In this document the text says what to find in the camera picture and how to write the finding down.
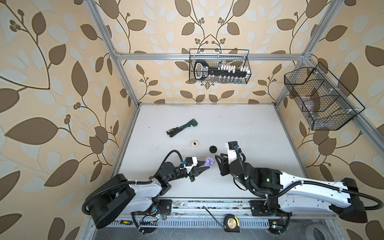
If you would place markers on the black wire basket with tools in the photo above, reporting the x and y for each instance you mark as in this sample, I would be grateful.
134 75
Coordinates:
215 57

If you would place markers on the black round charging case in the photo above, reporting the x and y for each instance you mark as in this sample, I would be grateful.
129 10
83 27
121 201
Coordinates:
213 149

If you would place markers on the aluminium frame post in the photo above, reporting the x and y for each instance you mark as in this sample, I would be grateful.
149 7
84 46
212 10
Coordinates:
92 8

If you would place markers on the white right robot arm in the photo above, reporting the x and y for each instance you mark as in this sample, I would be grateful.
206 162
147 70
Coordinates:
281 193

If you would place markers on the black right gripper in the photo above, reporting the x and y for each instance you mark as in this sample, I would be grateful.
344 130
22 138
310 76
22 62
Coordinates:
224 163

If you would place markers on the black socket set holder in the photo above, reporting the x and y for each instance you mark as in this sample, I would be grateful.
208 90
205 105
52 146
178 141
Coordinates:
203 70

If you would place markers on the yellow black tape measure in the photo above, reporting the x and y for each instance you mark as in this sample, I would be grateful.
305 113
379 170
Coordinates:
232 224

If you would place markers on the small yellow handled screwdriver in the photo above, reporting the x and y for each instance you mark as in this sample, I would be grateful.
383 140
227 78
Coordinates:
123 222

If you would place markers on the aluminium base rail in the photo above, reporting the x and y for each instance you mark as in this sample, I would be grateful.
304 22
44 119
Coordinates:
210 213

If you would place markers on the cream earbud charging case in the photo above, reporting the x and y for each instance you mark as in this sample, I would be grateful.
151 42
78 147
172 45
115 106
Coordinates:
194 143

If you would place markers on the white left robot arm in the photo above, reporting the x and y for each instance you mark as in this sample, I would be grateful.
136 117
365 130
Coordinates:
119 196

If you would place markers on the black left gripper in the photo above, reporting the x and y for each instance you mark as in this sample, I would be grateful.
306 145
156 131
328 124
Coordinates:
196 172

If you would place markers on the purple earbud charging case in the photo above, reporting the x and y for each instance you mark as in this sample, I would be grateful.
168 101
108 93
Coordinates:
209 162

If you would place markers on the green black rivet tool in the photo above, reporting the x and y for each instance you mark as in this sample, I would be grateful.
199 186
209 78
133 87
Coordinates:
191 123

